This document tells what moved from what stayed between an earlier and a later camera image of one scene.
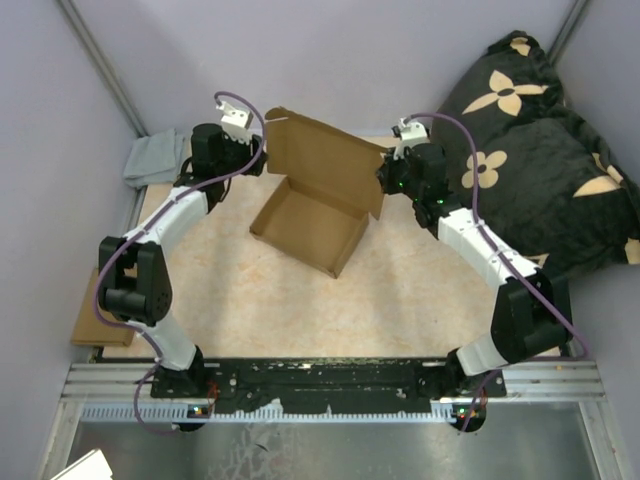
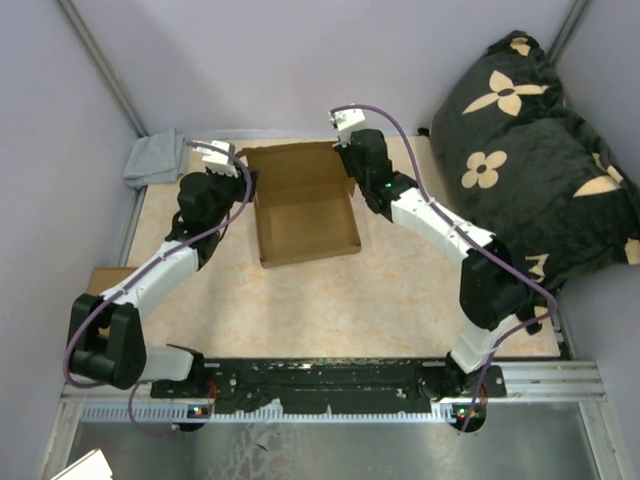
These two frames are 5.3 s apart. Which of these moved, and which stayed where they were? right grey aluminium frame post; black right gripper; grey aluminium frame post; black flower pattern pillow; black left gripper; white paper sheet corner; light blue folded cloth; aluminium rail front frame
Moved: black left gripper; black right gripper
Stayed: light blue folded cloth; aluminium rail front frame; right grey aluminium frame post; black flower pattern pillow; grey aluminium frame post; white paper sheet corner
